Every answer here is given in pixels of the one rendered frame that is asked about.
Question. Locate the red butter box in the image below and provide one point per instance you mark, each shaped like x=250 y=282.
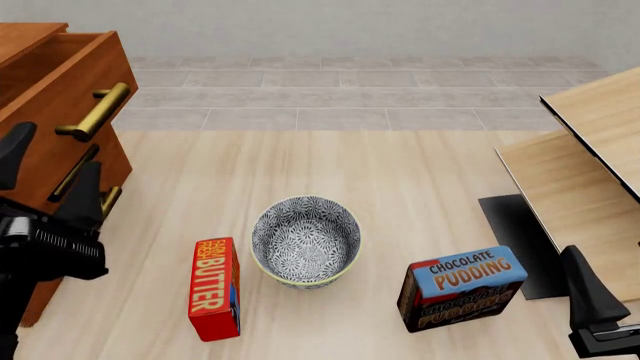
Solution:
x=212 y=288

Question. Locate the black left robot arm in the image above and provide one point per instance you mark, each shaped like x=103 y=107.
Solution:
x=7 y=318

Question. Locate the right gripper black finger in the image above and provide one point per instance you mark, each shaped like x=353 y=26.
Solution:
x=590 y=292

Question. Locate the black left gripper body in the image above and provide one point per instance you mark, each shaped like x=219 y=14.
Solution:
x=50 y=247

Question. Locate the pale wooden shelf unit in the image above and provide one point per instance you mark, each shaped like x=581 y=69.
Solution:
x=585 y=187

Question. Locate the blue chocolate pudding box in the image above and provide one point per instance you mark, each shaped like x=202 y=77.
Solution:
x=465 y=285

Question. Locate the open wooden drawer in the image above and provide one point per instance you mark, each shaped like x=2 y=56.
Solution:
x=75 y=82

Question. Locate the closed wooden drawer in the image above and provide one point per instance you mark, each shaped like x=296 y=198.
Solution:
x=117 y=176
x=112 y=150

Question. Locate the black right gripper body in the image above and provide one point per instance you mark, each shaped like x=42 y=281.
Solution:
x=605 y=341

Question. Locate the patterned black and white bowl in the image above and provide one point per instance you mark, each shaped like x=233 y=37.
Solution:
x=306 y=243

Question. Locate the wooden cabinet with drawers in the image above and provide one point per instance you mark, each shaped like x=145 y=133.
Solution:
x=20 y=41

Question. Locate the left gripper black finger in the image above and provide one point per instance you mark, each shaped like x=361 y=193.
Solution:
x=15 y=153
x=85 y=198

